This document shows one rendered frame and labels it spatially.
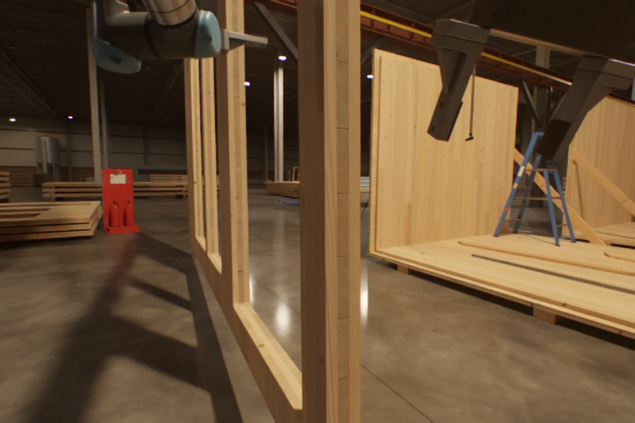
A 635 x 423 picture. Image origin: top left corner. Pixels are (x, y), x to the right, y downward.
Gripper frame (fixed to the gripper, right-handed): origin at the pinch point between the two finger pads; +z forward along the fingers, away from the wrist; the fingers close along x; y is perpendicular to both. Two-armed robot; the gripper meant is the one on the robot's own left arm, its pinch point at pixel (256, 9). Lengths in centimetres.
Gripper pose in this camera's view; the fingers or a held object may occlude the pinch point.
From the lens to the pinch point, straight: 81.7
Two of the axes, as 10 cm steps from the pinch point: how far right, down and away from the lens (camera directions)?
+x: 0.1, 10.0, 0.6
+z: 9.1, -0.3, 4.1
